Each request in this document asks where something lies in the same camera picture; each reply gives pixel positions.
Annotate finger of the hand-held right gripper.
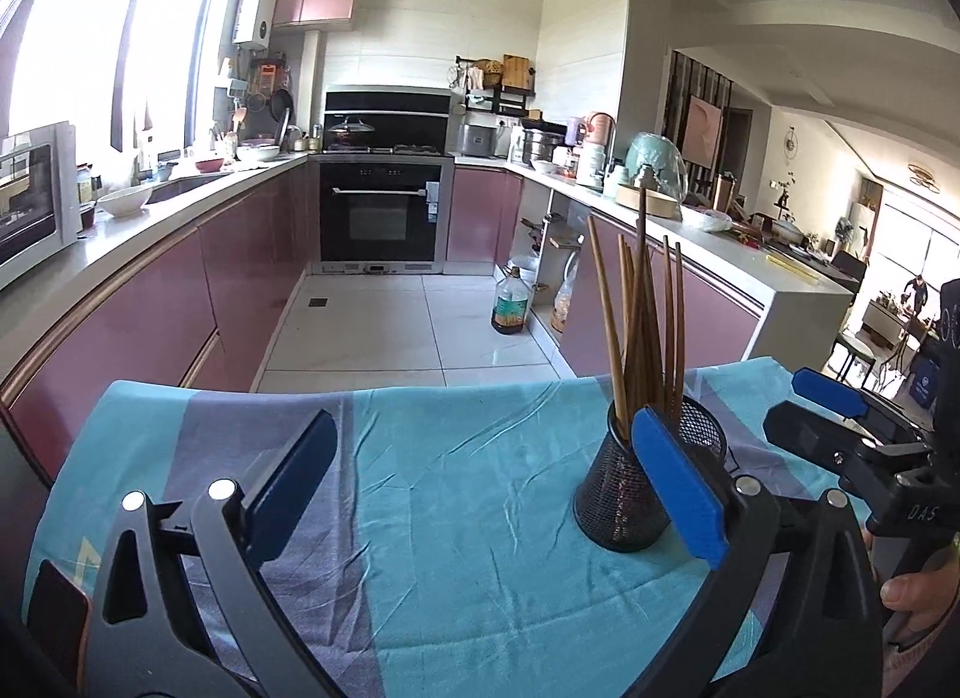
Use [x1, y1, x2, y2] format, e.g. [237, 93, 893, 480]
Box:
[763, 402, 860, 478]
[793, 368, 935, 448]

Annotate bunch of bamboo chopsticks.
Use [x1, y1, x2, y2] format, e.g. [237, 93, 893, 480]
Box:
[586, 184, 687, 429]

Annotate blue and grey tablecloth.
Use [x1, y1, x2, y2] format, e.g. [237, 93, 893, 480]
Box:
[22, 357, 875, 698]

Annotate yellow flat packet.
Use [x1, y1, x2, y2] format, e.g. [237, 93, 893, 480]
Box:
[765, 252, 818, 278]

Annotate teal mesh food cover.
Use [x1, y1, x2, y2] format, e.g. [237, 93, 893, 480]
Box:
[625, 132, 687, 198]

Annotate blue bin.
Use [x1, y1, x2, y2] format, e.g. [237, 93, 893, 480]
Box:
[907, 357, 942, 410]

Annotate clear plastic bag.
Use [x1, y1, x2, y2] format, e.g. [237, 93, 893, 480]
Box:
[551, 255, 578, 334]

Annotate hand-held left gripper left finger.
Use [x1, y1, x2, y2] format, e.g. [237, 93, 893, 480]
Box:
[86, 409, 338, 698]

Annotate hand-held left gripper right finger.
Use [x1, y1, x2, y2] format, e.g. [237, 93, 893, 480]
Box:
[631, 405, 890, 698]

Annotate black built-in oven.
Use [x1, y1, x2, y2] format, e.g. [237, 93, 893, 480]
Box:
[319, 160, 443, 266]

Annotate steel stock pot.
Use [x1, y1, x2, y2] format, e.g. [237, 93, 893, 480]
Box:
[523, 122, 567, 169]

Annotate white water heater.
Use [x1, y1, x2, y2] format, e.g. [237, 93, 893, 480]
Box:
[232, 0, 280, 47]

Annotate pink base cabinets under window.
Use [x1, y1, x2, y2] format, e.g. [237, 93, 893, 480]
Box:
[0, 154, 323, 482]

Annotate plastic-wrapped bowl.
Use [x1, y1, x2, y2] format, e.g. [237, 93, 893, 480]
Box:
[680, 204, 732, 233]

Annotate black wall rack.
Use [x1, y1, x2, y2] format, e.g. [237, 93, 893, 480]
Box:
[456, 55, 537, 116]

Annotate person's right hand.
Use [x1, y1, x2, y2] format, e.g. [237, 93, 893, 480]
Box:
[861, 527, 960, 616]

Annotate glass-lidded pot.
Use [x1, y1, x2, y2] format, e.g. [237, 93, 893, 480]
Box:
[328, 115, 374, 148]

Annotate black mesh utensil holder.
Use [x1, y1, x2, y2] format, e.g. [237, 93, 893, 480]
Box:
[574, 394, 727, 553]

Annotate cooking oil bottle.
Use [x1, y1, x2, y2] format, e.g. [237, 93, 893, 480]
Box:
[491, 265, 532, 337]

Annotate steel kitchen sink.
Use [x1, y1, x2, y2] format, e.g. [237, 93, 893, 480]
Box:
[146, 173, 226, 204]

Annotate pink base cabinets with peninsula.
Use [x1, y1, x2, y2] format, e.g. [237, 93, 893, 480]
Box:
[446, 154, 863, 380]

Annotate white countertop oven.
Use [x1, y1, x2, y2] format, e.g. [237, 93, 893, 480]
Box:
[0, 121, 82, 290]

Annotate silver rice cooker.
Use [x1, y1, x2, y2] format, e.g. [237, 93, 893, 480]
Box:
[457, 121, 497, 158]

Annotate black range hood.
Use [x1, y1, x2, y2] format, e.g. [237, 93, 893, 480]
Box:
[324, 87, 452, 154]

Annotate round bamboo steamer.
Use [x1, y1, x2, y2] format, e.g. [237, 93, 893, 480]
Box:
[616, 184, 676, 213]

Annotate framed wall picture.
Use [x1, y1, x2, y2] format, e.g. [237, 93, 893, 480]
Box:
[686, 96, 722, 170]

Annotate green stool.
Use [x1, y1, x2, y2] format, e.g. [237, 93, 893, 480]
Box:
[831, 334, 877, 390]

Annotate kitchen window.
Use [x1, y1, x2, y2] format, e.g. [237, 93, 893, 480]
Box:
[0, 0, 226, 160]

